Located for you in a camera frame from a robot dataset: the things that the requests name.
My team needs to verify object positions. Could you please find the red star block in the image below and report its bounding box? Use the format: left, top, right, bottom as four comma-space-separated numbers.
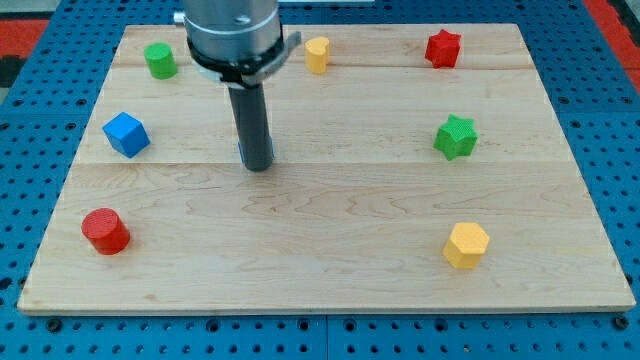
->
424, 29, 462, 68

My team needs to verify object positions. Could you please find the green cylinder block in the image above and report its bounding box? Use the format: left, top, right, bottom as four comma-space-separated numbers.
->
143, 42, 178, 80

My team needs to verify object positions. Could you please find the blue cube block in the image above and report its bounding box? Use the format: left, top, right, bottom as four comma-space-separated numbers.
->
102, 112, 150, 158

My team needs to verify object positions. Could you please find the green star block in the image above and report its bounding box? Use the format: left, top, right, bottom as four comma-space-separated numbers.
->
433, 114, 478, 161

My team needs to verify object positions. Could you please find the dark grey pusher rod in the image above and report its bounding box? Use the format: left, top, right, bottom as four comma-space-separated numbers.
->
228, 85, 273, 172

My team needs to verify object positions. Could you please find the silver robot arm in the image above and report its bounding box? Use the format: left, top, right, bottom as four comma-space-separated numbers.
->
173, 0, 301, 172

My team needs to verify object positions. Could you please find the red cylinder block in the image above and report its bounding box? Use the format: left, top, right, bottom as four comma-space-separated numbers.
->
81, 208, 131, 255

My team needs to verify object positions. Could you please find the wooden board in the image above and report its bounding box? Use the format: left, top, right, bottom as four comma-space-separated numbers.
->
18, 23, 635, 316

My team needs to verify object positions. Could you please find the yellow hexagon block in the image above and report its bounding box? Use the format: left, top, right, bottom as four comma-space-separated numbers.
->
442, 222, 490, 269

